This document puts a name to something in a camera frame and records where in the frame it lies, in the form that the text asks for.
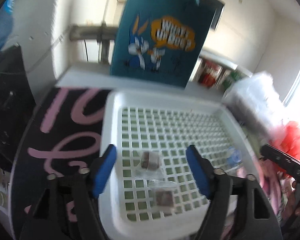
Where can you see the black speaker box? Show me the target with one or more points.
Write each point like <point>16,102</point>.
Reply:
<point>16,101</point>

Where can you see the black wall television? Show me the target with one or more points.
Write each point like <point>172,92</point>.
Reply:
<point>215,10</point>

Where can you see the red plastic bag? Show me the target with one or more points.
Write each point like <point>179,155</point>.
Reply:
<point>290,143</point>

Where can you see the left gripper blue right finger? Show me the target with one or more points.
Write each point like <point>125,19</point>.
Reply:
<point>196,164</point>

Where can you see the red jar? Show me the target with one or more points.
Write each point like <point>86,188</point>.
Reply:
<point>210,73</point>

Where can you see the white perforated plastic tray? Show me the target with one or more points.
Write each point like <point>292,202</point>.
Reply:
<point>139,121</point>

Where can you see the clear plastic bag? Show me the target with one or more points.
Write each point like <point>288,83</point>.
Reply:
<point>254,102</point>

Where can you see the metal bed rail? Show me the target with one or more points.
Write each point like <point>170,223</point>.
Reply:
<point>102,34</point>

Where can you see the blue clip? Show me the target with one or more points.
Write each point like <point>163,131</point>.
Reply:
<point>234,156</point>

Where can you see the teal Bugs Bunny tote bag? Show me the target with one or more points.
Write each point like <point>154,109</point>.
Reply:
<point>160,40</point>

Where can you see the blue water jug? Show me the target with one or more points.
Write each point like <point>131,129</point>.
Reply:
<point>6,21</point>

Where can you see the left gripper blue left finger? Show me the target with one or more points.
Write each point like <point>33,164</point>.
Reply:
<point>102,168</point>

